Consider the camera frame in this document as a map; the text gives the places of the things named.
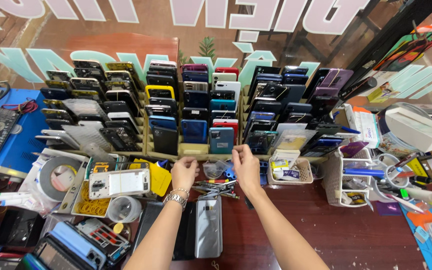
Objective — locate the blue plastic tool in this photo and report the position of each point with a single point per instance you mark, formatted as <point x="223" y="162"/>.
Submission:
<point x="231" y="173"/>

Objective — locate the silver smartphone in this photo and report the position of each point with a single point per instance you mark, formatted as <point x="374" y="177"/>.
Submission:
<point x="207" y="228"/>

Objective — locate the blue work mat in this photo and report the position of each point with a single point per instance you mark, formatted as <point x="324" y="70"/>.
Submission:
<point x="431" y="251"/>

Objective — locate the wooden rack of dark phones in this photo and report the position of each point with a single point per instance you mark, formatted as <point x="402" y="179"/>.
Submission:
<point x="92" y="105"/>

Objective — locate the blue pen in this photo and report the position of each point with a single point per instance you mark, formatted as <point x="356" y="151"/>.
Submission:
<point x="364" y="172"/>

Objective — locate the tall white basket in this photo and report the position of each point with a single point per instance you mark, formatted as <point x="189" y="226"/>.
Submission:
<point x="332" y="180"/>

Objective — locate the silver wristwatch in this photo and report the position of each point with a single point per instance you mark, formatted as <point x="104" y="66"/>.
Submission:
<point x="174" y="200"/>

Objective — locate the grey adhesive tape roll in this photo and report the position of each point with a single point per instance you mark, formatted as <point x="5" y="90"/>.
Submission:
<point x="47" y="176"/>

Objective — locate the purple card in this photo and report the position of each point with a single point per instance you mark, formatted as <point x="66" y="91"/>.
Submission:
<point x="387" y="208"/>

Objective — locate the white tissue pack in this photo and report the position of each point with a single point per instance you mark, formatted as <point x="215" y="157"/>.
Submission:
<point x="366" y="125"/>

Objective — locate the bundle of white markers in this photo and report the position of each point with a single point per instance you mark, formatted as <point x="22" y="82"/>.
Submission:
<point x="11" y="198"/>

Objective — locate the person's left fingers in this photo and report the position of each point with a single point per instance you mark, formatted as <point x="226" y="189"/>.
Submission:
<point x="189" y="162"/>

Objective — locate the person's right hand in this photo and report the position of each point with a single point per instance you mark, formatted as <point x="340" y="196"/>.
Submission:
<point x="248" y="170"/>

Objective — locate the black box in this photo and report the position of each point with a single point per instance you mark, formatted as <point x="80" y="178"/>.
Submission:
<point x="19" y="227"/>

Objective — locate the box of yellow rubber bands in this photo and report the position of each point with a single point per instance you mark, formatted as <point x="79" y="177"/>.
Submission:
<point x="90" y="206"/>

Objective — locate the small white basket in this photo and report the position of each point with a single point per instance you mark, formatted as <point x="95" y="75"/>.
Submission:
<point x="298" y="172"/>

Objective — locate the black smartphone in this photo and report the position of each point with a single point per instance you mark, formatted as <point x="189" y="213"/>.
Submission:
<point x="185" y="236"/>

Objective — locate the light blue phone case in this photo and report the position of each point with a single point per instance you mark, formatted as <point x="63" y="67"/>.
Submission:
<point x="77" y="243"/>

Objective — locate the black window post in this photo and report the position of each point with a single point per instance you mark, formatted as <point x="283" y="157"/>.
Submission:
<point x="392" y="37"/>

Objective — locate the wooden rack of bagged phones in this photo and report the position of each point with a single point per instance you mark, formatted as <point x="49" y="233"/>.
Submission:
<point x="294" y="108"/>

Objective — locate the person's left hand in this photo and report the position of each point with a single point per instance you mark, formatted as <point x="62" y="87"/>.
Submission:
<point x="183" y="173"/>

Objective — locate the white phone frame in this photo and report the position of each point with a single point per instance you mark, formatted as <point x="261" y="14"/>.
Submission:
<point x="126" y="183"/>

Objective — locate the white cardboard box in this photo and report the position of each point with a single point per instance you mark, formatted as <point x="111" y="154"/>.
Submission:
<point x="414" y="127"/>

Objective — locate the clear plastic bag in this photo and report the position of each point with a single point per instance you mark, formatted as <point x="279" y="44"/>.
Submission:
<point x="212" y="169"/>

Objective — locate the black cylinder roller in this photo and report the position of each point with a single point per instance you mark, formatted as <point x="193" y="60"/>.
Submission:
<point x="356" y="89"/>

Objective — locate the wooden rack of colourful phones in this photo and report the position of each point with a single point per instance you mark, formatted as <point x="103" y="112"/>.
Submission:
<point x="195" y="108"/>

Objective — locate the clear plastic cup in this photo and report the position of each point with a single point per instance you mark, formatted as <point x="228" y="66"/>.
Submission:
<point x="124" y="209"/>

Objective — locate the opened phone with red parts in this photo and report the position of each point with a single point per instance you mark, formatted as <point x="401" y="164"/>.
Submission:
<point x="105" y="236"/>

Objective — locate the yellow card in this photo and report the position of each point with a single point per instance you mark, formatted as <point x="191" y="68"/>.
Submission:
<point x="160" y="180"/>

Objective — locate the orange pry tool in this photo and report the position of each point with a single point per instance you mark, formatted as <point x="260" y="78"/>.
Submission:
<point x="420" y="218"/>

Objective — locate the blue power supply unit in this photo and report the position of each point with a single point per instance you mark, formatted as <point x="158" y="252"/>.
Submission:
<point x="21" y="146"/>

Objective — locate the pile of screwdrivers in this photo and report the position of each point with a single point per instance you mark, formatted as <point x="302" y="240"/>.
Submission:
<point x="216" y="187"/>

